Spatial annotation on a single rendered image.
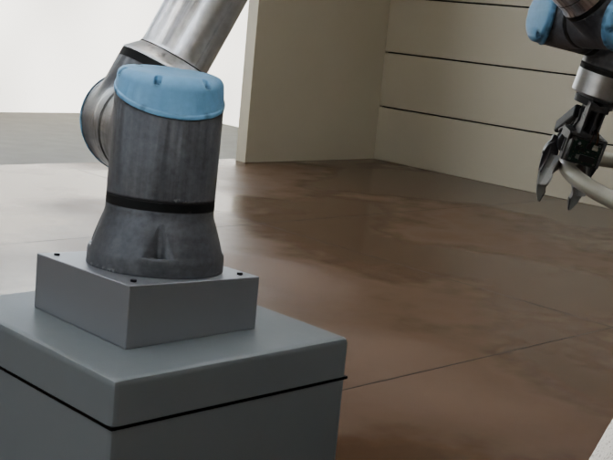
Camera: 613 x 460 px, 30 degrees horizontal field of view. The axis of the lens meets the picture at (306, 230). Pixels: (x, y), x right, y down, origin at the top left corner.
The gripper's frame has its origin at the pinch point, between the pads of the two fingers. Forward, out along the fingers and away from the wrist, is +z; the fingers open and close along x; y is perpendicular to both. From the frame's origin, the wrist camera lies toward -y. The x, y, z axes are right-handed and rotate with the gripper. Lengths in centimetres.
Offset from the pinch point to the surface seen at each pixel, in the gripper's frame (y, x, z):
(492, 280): -362, 82, 128
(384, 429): -127, 8, 115
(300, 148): -774, -18, 182
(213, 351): 70, -54, 17
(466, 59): -784, 98, 69
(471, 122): -769, 117, 118
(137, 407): 83, -61, 21
